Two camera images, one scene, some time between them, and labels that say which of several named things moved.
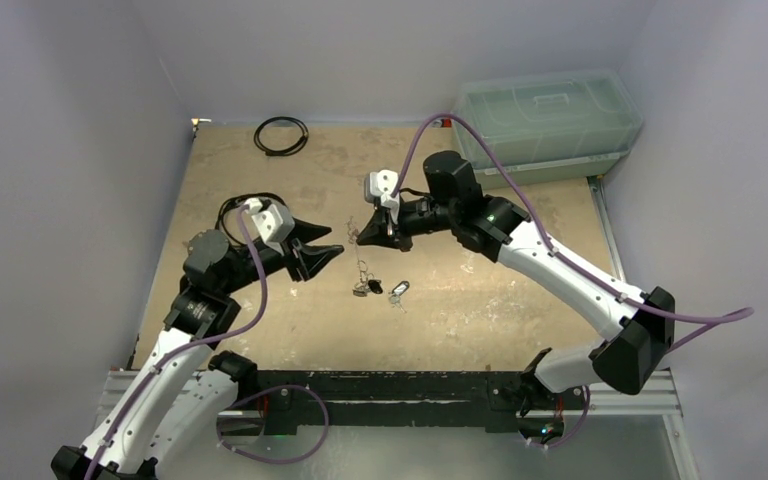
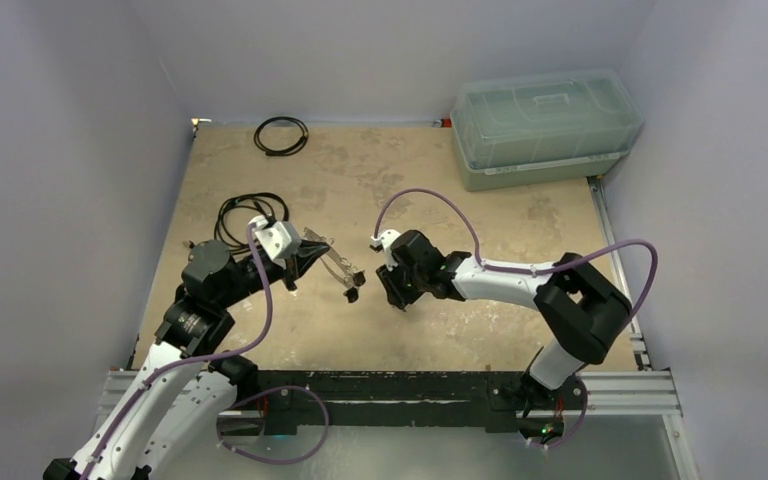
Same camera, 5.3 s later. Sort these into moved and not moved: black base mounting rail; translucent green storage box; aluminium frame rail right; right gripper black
Moved: right gripper black
Not moved: black base mounting rail; aluminium frame rail right; translucent green storage box
